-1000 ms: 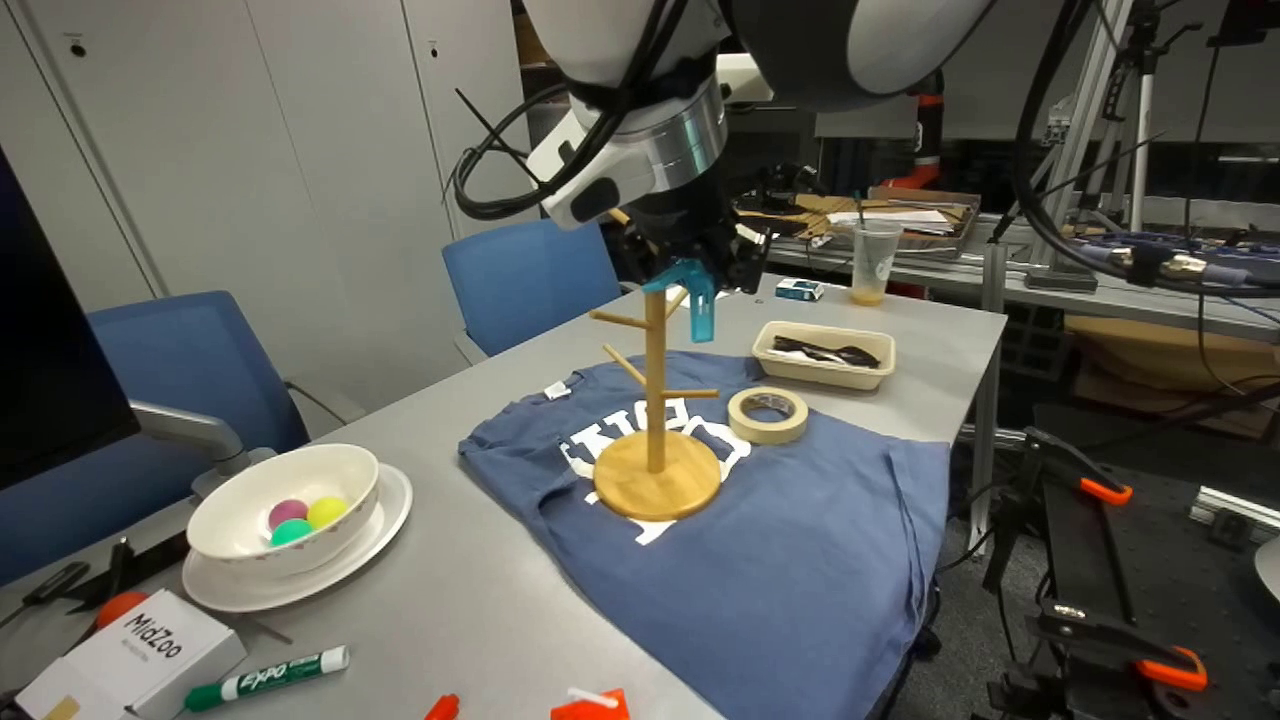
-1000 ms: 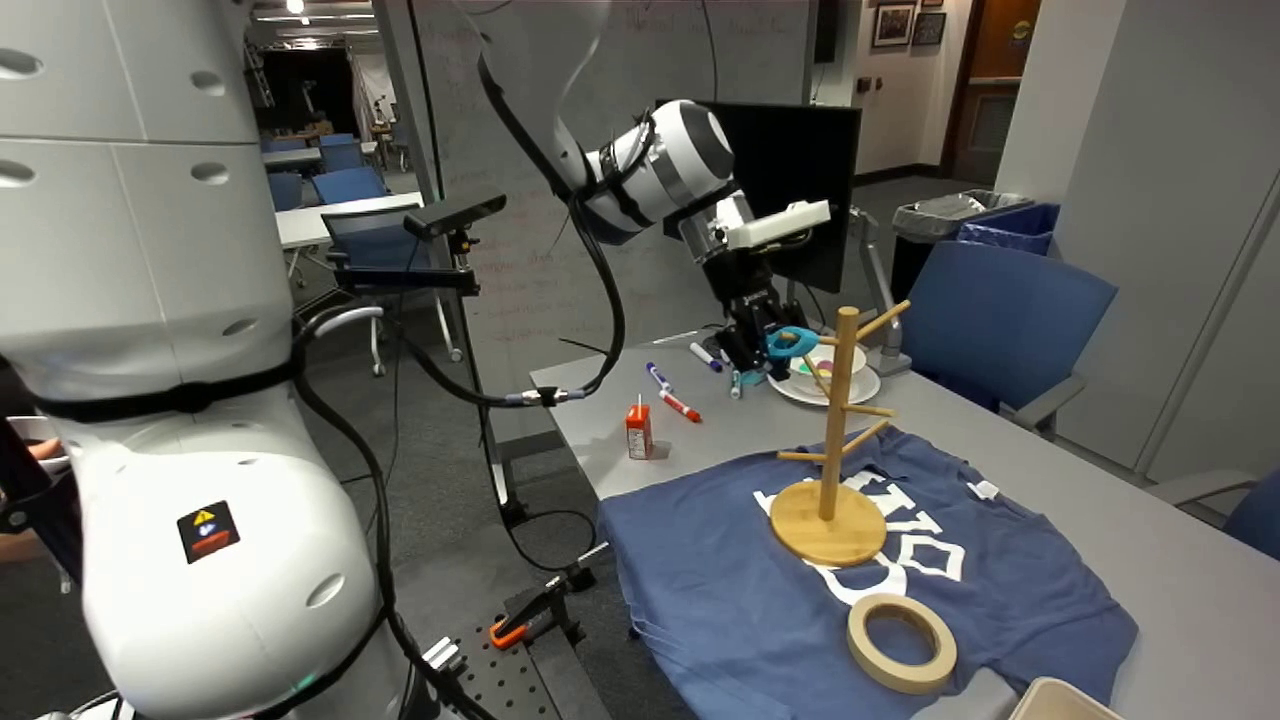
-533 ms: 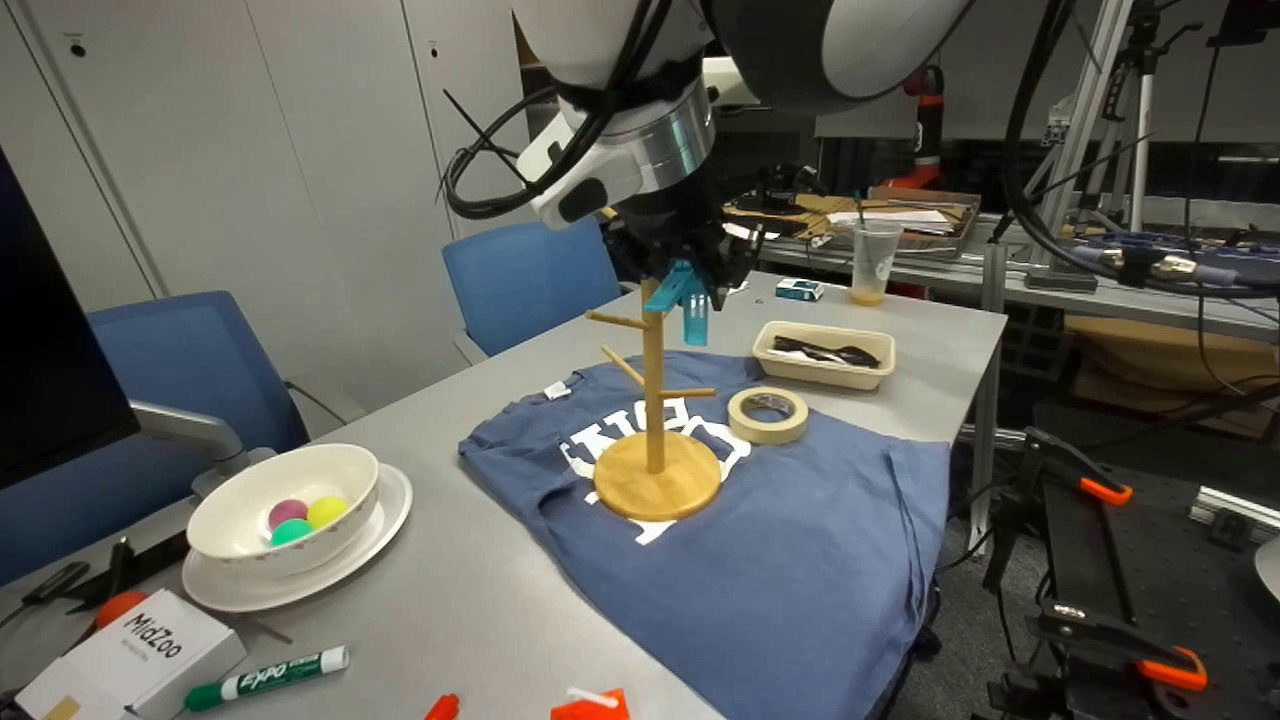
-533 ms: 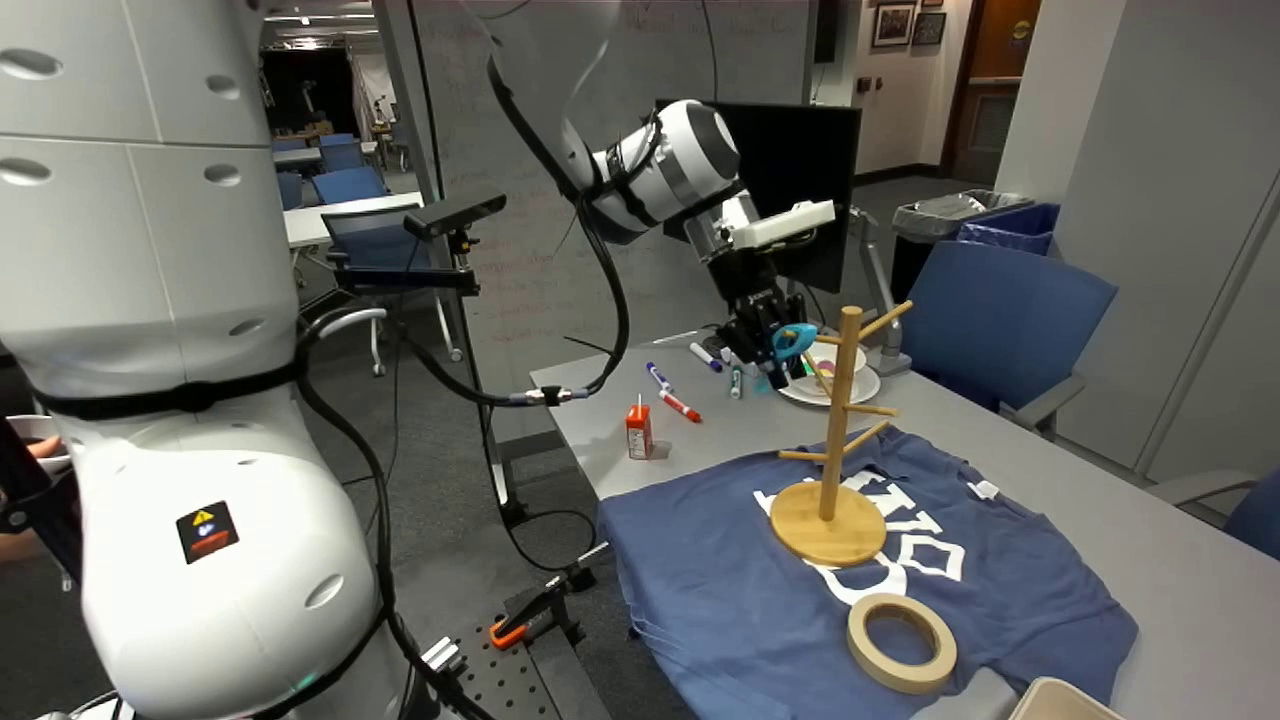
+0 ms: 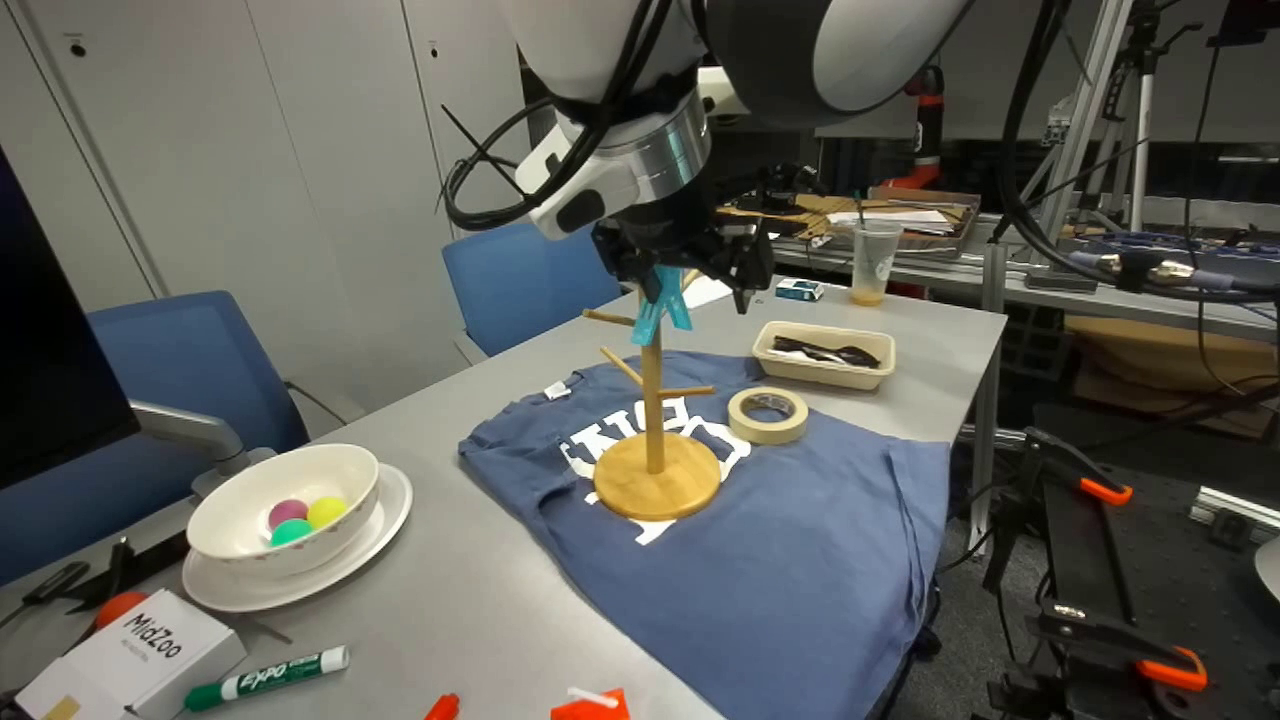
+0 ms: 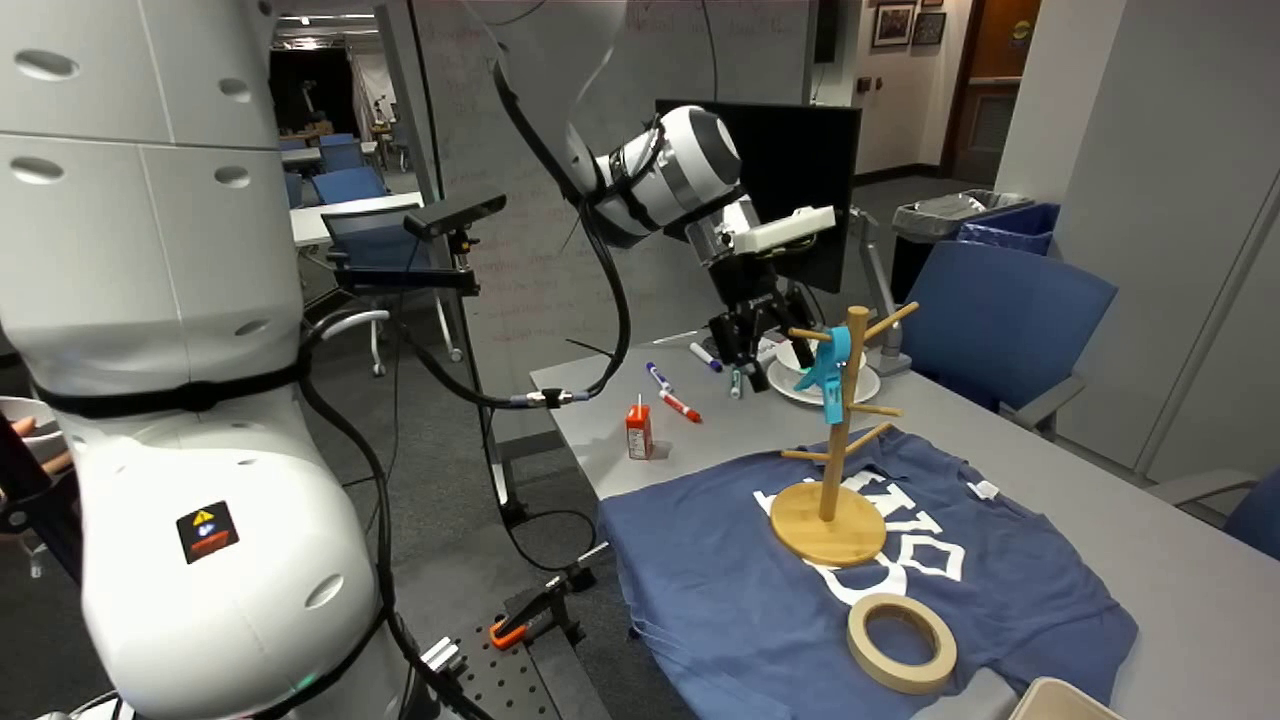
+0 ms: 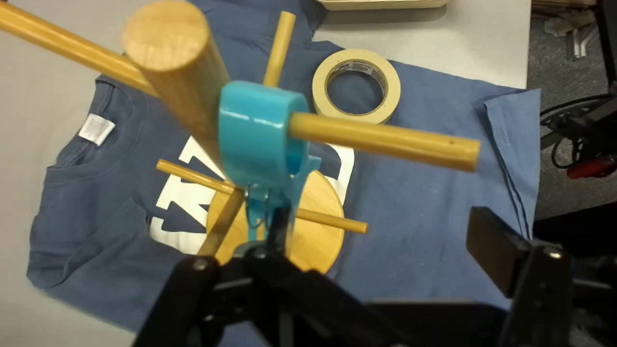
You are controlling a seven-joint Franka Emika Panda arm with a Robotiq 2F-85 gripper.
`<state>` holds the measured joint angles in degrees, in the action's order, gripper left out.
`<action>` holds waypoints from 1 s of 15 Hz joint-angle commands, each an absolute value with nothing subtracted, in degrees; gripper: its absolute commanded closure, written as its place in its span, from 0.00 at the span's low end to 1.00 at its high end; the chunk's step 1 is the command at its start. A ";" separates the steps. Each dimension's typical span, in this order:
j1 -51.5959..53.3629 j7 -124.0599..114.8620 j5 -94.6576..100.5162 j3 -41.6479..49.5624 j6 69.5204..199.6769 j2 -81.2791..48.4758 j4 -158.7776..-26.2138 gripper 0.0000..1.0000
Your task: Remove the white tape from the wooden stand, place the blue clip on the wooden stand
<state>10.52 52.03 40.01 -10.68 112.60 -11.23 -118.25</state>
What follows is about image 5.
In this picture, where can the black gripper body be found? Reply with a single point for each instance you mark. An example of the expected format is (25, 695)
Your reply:
(707, 234)

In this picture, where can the blue plastic clip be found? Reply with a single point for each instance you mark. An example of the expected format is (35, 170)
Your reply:
(663, 314)

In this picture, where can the white tape roll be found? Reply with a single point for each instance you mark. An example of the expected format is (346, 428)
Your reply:
(765, 428)

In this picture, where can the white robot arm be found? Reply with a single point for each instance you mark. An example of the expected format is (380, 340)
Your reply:
(801, 43)

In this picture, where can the wooden peg stand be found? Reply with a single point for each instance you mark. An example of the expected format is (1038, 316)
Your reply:
(653, 484)

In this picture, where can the white paper sheet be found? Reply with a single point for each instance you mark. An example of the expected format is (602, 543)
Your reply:
(707, 291)

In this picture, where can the small blue box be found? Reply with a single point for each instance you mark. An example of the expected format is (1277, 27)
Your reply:
(796, 291)

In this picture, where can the beige cutlery tray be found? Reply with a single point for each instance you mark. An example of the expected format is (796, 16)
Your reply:
(773, 360)

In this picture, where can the blue office chair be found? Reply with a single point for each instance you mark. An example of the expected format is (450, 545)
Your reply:
(200, 360)
(525, 284)

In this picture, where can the clear plastic cup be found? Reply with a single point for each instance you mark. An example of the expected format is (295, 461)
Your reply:
(872, 262)

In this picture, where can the wooden tray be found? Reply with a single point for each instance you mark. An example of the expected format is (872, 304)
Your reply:
(933, 223)

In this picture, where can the red clamp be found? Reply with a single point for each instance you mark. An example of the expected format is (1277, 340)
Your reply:
(920, 123)

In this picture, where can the blue printed t-shirt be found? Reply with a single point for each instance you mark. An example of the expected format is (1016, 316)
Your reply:
(801, 560)

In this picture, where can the white plate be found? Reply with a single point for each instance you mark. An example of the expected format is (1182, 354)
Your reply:
(361, 545)

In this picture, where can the yellow ball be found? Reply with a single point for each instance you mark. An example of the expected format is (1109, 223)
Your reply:
(328, 510)

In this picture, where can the grey metal cabinet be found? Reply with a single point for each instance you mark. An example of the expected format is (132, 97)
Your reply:
(266, 172)

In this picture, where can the pink ball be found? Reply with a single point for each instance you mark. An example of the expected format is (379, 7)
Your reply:
(287, 513)

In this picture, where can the small orange object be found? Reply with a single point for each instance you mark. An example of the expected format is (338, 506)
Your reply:
(593, 704)

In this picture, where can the green ball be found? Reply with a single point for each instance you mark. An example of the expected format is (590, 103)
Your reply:
(290, 535)

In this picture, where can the grey work table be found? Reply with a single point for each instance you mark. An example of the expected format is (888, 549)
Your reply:
(1144, 284)

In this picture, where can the brown cardboard sheet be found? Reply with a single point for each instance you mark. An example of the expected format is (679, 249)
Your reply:
(1163, 354)

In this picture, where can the white bowl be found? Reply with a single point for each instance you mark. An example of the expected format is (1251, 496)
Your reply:
(243, 535)

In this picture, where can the green marker pen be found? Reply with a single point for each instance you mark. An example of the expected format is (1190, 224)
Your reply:
(266, 679)

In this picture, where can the black hand tool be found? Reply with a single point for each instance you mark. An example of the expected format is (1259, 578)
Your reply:
(132, 560)

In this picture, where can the black monitor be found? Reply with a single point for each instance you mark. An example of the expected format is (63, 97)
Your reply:
(41, 360)

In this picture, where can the white cardboard box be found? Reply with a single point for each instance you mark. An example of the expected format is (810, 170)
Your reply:
(132, 662)

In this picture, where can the aluminium frame post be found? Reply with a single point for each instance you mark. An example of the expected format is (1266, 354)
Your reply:
(1066, 147)

